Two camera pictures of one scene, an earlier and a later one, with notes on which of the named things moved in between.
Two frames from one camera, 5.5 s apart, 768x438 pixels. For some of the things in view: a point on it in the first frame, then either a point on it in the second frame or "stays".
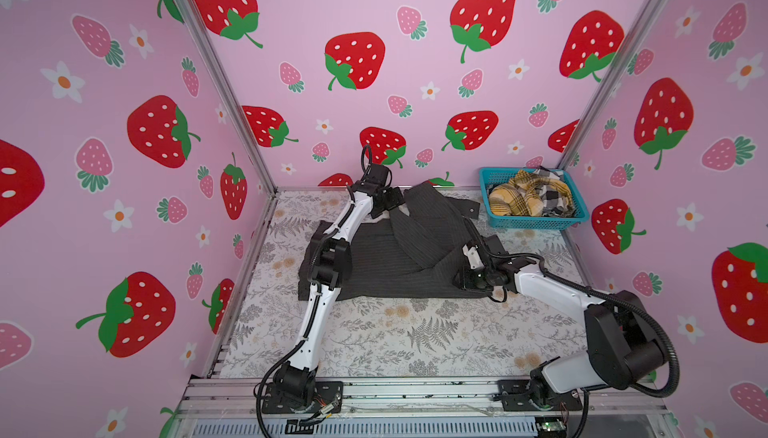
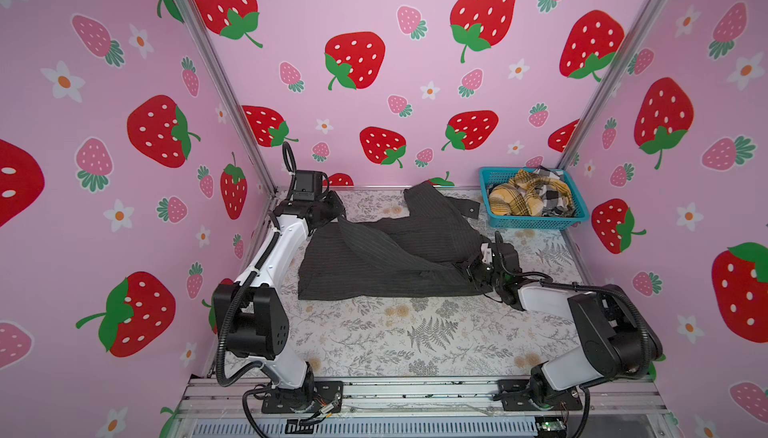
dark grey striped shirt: x=411 y=254 stays
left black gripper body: x=388 y=199 → x=326 y=209
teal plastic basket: x=531 y=198 stays
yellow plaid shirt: x=520 y=195 stays
